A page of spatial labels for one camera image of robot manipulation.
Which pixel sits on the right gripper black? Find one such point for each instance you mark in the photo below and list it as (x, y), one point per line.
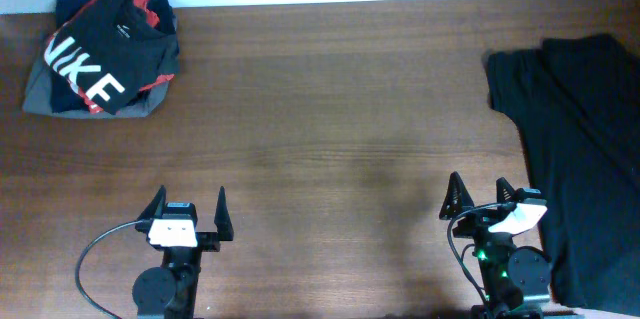
(477, 222)

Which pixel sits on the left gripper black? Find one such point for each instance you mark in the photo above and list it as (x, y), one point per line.
(210, 241)

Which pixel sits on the black t-shirt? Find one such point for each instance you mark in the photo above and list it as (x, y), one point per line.
(575, 103)

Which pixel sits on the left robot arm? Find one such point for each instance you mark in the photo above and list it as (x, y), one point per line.
(168, 291)

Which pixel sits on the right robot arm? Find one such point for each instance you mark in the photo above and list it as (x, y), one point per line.
(512, 281)

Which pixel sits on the navy folded shirt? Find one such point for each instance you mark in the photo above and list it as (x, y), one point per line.
(161, 17)

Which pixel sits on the black Nike folded shirt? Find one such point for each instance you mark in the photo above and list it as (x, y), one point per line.
(108, 52)

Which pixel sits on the grey folded shirt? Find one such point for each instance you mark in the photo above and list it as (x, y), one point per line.
(39, 87)

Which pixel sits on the red folded shirt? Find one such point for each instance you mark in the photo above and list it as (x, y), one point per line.
(108, 55)

